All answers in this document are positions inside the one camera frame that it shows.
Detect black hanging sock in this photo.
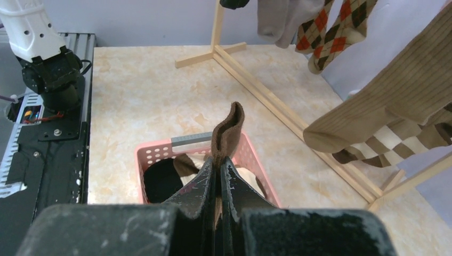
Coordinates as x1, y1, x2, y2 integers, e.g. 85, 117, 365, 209
220, 0, 249, 10

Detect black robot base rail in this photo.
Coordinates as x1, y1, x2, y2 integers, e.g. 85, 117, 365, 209
1, 31, 97, 255

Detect pile of socks in basket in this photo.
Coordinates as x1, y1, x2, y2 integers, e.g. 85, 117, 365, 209
142, 155, 278, 220

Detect brown striped sock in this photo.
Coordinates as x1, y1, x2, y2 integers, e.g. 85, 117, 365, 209
332, 103, 451, 167

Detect orange brown argyle sock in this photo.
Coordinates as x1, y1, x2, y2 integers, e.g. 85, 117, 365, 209
295, 0, 377, 74

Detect wooden clothes rack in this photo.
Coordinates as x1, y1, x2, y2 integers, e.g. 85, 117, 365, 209
174, 0, 452, 213

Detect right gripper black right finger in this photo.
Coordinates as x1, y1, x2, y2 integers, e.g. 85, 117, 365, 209
220, 158, 397, 255

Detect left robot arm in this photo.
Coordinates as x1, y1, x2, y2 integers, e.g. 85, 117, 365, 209
1, 0, 92, 114

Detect grey sock orange stripes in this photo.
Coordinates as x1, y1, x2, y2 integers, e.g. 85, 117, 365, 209
257, 0, 325, 49

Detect plain tan brown sock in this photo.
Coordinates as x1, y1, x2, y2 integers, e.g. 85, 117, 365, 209
303, 4, 451, 153

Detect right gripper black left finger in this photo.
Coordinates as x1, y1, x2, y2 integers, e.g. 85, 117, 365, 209
17, 158, 215, 255

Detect pink plastic basket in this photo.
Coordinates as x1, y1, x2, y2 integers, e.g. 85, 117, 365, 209
134, 131, 282, 207

